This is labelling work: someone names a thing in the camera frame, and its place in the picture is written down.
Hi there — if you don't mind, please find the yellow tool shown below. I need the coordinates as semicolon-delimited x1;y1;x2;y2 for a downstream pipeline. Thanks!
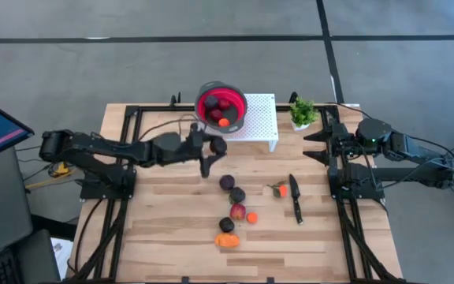
25;162;73;190

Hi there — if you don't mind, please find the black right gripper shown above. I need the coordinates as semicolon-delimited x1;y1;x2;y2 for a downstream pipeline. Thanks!
303;122;356;171

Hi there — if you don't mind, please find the red and yellow apple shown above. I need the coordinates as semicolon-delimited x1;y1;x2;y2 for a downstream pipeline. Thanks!
229;203;247;222

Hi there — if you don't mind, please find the red collapsible colander bowl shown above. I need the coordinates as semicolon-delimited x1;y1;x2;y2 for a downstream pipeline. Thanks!
194;80;248;134

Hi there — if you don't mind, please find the black kitchen knife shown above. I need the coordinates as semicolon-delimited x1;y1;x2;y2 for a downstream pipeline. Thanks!
288;174;304;226

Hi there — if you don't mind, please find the black aluminium table frame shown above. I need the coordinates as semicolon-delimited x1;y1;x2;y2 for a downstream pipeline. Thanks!
65;103;409;284

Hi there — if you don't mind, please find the small green potted plant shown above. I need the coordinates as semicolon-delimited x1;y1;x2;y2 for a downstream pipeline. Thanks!
288;97;318;132

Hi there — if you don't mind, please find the white paper sheet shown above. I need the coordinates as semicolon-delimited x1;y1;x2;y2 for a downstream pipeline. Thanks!
50;237;75;277

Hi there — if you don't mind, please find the white perforated shelf riser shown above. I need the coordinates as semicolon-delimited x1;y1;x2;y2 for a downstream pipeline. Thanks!
195;93;279;153

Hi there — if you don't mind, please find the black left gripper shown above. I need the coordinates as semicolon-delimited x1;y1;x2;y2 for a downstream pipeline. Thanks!
189;133;228;178

